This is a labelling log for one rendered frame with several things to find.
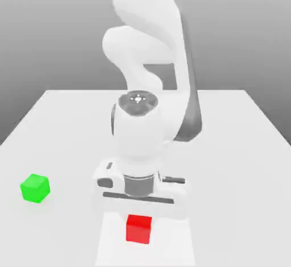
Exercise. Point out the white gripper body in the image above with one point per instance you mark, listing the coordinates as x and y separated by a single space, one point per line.
138 203

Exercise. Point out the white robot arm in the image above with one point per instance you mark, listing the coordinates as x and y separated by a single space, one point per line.
141 133

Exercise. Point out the small green cube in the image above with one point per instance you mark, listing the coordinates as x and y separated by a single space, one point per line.
35 188

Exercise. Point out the small red cube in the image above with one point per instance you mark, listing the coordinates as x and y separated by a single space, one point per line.
138 229

